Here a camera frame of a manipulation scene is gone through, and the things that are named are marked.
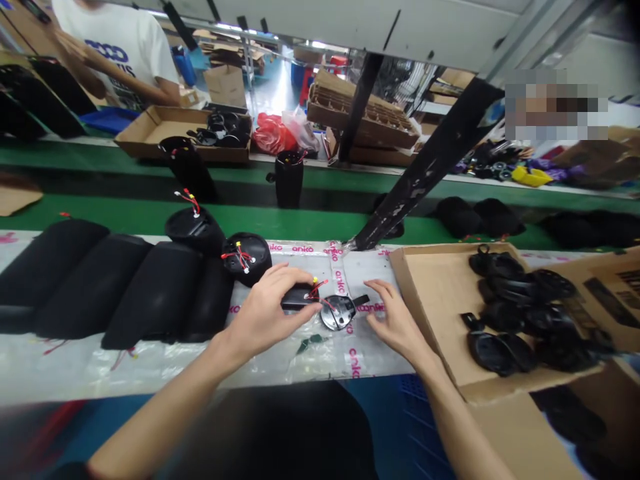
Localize person's right hand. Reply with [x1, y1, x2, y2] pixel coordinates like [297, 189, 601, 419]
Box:
[363, 278, 433, 363]

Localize person's left hand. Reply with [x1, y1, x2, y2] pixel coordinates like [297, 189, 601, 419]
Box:
[217, 262, 324, 361]

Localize small black block with wires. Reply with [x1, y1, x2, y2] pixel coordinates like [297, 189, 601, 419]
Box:
[280, 277, 330, 312]

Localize large cardboard box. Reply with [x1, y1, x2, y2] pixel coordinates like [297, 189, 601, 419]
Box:
[389, 241, 640, 480]

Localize black fabric speaker shell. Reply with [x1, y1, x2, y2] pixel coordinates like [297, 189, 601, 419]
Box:
[33, 233, 154, 342]
[99, 241, 205, 351]
[179, 257, 235, 345]
[0, 219, 111, 336]

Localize small green part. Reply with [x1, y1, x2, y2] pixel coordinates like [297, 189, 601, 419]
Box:
[295, 335, 331, 357]

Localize blue plastic crate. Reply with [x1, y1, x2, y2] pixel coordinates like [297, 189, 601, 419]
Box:
[345, 373, 457, 480]

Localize pile of black round caps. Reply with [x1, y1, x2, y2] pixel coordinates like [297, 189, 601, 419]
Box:
[459, 243, 622, 379]

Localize person's body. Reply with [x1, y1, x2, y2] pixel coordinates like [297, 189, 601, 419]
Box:
[162, 379, 379, 480]

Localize clear plastic sheet pink print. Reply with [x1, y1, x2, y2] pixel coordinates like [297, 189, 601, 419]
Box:
[0, 229, 419, 403]

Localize tall black speaker cylinder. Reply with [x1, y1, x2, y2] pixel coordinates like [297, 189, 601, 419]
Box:
[157, 135, 219, 205]
[265, 149, 309, 209]

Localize green conveyor belt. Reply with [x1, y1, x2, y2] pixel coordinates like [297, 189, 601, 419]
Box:
[0, 135, 640, 252]

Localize red plastic bag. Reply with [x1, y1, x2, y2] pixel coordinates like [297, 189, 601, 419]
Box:
[251, 111, 301, 154]

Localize heap of small black parts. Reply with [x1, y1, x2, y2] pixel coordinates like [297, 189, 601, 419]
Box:
[449, 139, 529, 182]

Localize yellow plastic bin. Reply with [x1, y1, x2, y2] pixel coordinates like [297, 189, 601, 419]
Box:
[511, 165, 555, 189]

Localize shallow cardboard box black parts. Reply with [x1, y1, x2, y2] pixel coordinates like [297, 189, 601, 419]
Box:
[113, 103, 254, 165]

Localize cardboard tray with dividers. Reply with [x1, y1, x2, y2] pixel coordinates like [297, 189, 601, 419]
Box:
[305, 69, 422, 152]

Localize blue tray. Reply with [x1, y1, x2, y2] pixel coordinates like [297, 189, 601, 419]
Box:
[79, 107, 142, 136]

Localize flat cardboard piece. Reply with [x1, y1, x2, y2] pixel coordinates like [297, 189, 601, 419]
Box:
[0, 183, 45, 217]

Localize stack of black shells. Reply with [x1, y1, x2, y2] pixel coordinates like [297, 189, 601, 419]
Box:
[0, 55, 99, 142]

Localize black speaker shell with wires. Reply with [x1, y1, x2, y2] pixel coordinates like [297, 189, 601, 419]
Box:
[220, 231, 273, 289]
[164, 187, 227, 259]

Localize black round cap with strap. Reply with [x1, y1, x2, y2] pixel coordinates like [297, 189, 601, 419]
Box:
[319, 293, 371, 333]

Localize slanted black metal post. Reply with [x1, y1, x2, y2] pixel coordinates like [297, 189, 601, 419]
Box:
[349, 75, 507, 253]

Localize upright black metal post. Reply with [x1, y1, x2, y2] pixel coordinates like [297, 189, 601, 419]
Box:
[339, 51, 385, 165]

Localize grey overhead metal frame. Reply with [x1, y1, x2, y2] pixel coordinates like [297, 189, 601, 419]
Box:
[95, 0, 640, 81]

